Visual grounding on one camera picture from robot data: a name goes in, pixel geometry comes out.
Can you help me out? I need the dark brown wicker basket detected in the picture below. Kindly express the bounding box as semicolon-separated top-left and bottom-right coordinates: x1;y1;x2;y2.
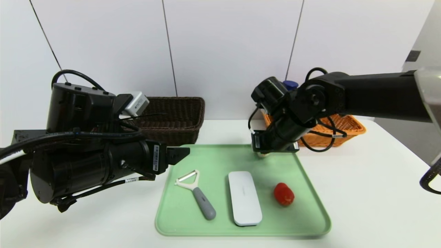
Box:
133;97;206;145

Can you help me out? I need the white peeler grey handle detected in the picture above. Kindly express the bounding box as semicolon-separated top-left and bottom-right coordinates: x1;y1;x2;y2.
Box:
175;169;217;221

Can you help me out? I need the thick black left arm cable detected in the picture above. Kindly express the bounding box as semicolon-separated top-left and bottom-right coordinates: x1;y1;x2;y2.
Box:
51;69;105;93

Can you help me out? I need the labelled black right arm cable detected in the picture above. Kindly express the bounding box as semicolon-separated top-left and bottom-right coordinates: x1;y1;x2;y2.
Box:
301;115;348;153

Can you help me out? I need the orange wicker basket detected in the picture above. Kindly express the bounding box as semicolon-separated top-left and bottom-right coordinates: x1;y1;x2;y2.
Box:
264;114;366;148

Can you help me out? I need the white rectangular case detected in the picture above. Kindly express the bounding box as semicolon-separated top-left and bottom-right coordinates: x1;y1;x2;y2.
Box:
228;171;263;227

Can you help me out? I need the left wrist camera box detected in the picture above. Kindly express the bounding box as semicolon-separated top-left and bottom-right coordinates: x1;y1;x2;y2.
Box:
122;91;150;117

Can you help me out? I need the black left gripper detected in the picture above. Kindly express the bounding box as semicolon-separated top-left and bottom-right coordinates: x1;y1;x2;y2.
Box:
113;139;190;175

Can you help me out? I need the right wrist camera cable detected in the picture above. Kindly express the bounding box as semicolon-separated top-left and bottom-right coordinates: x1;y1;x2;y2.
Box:
248;105;259;135

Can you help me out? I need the labelled black left arm cable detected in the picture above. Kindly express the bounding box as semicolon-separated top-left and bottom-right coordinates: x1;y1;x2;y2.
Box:
52;174;157;212

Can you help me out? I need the light green plastic tray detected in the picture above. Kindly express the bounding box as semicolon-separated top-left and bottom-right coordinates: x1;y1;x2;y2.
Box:
155;144;332;237

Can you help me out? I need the labelled black arm cable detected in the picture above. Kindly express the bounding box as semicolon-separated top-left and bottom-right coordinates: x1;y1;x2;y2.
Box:
52;174;157;212
301;115;348;153

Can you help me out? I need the braided black right arm cable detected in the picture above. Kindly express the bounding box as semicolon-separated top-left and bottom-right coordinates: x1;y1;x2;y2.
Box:
419;157;441;194

